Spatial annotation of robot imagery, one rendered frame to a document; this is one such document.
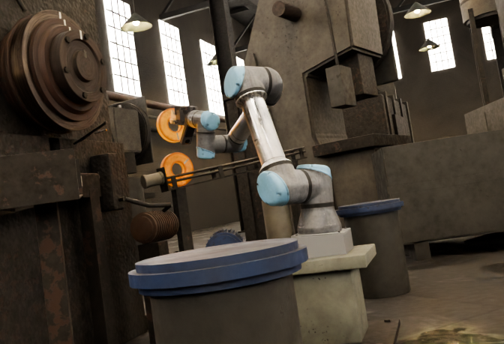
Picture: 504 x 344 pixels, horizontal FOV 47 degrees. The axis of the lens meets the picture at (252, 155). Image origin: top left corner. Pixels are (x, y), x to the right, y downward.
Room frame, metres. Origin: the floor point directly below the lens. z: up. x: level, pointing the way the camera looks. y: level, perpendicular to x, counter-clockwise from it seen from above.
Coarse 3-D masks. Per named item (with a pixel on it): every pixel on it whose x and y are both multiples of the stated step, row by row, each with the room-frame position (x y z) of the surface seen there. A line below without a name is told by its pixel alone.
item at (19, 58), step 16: (32, 16) 2.04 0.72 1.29; (48, 16) 2.12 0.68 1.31; (64, 16) 2.21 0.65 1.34; (16, 32) 2.03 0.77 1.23; (32, 32) 2.03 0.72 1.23; (16, 48) 1.99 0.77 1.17; (16, 64) 1.99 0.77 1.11; (16, 80) 2.00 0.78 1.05; (32, 80) 2.00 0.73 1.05; (32, 96) 2.00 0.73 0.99; (32, 112) 2.07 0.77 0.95; (48, 112) 2.06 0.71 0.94; (96, 112) 2.34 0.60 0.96; (64, 128) 2.15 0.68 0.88; (80, 128) 2.23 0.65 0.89
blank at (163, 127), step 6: (162, 114) 2.53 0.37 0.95; (168, 114) 2.54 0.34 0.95; (162, 120) 2.52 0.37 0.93; (168, 120) 2.54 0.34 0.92; (162, 126) 2.52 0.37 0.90; (168, 126) 2.54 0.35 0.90; (180, 126) 2.58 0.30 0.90; (162, 132) 2.52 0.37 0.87; (168, 132) 2.53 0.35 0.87; (174, 132) 2.55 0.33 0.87; (180, 132) 2.57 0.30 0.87; (168, 138) 2.53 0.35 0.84; (174, 138) 2.55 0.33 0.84; (180, 138) 2.56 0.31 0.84
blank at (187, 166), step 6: (168, 156) 2.55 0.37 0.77; (174, 156) 2.56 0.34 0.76; (180, 156) 2.58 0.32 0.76; (186, 156) 2.60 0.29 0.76; (162, 162) 2.55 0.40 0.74; (168, 162) 2.55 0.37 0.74; (174, 162) 2.56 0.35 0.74; (180, 162) 2.58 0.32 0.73; (186, 162) 2.60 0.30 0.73; (168, 168) 2.54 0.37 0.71; (186, 168) 2.59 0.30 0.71; (192, 168) 2.61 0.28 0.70; (168, 174) 2.54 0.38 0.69; (192, 174) 2.61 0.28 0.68; (168, 180) 2.54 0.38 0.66; (186, 180) 2.59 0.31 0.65; (180, 186) 2.57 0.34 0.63
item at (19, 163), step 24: (0, 168) 1.49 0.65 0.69; (24, 168) 1.50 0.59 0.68; (48, 168) 1.52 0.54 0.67; (72, 168) 1.53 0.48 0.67; (0, 192) 1.49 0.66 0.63; (24, 192) 1.50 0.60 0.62; (48, 192) 1.51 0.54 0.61; (72, 192) 1.53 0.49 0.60; (48, 216) 1.63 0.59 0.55; (48, 240) 1.63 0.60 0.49; (48, 264) 1.63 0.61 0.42; (48, 288) 1.62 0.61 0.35; (48, 312) 1.62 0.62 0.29; (72, 336) 1.65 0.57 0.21
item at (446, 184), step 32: (384, 160) 3.70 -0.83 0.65; (416, 160) 3.67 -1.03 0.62; (448, 160) 3.65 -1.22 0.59; (480, 160) 3.63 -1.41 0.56; (384, 192) 3.90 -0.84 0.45; (416, 192) 3.67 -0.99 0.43; (448, 192) 3.65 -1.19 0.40; (480, 192) 3.63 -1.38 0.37; (416, 224) 3.67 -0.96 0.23; (448, 224) 3.65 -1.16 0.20; (480, 224) 3.64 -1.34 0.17; (416, 256) 3.69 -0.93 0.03
